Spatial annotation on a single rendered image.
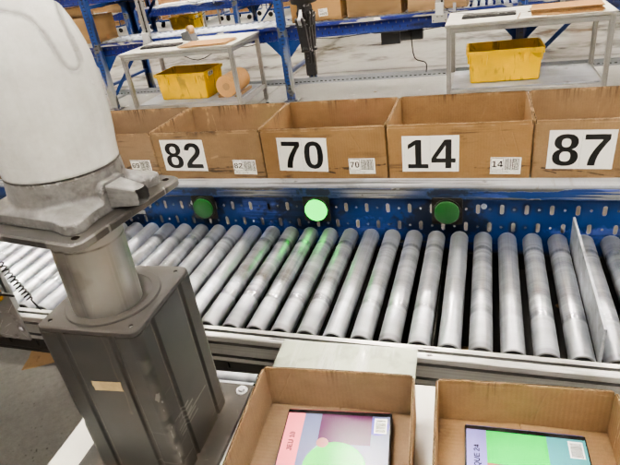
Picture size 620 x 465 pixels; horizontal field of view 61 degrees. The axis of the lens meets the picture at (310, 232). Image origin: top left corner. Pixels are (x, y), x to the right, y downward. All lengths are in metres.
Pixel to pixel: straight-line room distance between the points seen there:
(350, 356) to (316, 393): 0.15
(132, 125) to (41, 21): 1.54
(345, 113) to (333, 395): 1.10
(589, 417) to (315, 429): 0.46
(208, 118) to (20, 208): 1.35
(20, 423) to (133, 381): 1.67
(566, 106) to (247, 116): 1.06
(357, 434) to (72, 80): 0.70
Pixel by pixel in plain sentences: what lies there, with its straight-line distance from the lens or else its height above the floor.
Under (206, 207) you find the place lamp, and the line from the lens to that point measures 1.75.
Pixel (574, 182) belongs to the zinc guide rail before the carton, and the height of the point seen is 0.89.
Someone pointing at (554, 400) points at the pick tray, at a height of 0.82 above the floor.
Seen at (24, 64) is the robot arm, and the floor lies 1.45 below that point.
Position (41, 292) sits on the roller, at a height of 0.74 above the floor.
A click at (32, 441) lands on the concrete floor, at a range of 2.42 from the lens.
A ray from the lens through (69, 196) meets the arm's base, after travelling 0.74.
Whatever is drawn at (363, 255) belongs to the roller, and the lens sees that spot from 1.48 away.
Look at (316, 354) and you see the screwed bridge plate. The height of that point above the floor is 0.75.
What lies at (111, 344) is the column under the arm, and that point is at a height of 1.05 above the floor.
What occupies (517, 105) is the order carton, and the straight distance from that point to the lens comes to 1.80.
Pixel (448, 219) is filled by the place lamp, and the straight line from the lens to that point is 1.54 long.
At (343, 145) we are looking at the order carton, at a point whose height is 0.99.
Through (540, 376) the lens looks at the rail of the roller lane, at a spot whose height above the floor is 0.72.
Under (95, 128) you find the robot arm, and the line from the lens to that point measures 0.74.
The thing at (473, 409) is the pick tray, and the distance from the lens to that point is 1.00.
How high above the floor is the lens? 1.53
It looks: 29 degrees down
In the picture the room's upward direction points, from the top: 8 degrees counter-clockwise
